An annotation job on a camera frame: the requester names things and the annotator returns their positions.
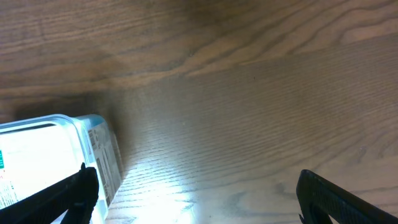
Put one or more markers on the clear plastic container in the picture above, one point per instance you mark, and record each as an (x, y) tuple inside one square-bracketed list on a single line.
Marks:
[(73, 126)]

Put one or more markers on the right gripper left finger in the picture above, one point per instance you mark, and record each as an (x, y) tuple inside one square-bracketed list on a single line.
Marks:
[(74, 197)]

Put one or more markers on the white green medicine box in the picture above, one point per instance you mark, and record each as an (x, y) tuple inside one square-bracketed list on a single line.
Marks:
[(34, 159)]

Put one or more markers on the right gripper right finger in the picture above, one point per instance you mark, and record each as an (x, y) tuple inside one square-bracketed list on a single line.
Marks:
[(321, 201)]

